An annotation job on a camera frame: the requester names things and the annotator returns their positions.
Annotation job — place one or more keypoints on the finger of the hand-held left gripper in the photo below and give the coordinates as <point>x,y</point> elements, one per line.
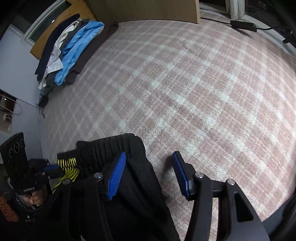
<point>52,168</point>

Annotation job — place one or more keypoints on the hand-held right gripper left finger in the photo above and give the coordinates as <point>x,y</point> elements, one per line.
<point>116,178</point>

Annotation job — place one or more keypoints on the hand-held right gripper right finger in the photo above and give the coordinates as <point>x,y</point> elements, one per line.
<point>180,176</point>

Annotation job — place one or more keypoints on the black pants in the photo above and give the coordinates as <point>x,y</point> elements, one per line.
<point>138,197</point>

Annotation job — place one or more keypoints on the person's left hand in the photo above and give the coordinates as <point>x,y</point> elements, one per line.
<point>35,199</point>

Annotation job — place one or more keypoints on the orange ribbed object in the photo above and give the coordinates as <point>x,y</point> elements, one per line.
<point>8,210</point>

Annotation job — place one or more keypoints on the small black charger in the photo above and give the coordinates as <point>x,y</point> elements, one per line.
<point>43,102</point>

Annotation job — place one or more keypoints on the pink plaid blanket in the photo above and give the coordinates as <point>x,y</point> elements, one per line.
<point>196,92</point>

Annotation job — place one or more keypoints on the grey garment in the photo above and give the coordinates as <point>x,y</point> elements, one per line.
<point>49,82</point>

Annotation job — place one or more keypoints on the white shirt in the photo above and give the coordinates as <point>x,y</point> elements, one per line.
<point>55,62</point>

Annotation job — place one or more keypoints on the brown shirt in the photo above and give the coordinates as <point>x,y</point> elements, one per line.
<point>90,51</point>

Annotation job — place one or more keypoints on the light blue striped shirt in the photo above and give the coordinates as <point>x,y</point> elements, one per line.
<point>76,46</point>

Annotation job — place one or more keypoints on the navy garment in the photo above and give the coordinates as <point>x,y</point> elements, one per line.
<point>53,39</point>

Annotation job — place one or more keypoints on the small white framed window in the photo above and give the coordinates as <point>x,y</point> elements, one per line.
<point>44,23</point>

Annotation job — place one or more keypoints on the light wooden board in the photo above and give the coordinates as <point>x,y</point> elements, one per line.
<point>76,9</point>

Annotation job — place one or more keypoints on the black power adapter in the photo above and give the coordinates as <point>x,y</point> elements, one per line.
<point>242,25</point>

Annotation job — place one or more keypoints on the wooden headboard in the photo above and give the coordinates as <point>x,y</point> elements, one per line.
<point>150,9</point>

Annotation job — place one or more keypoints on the framed wall mirror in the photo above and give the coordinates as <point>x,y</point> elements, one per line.
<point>7,111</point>

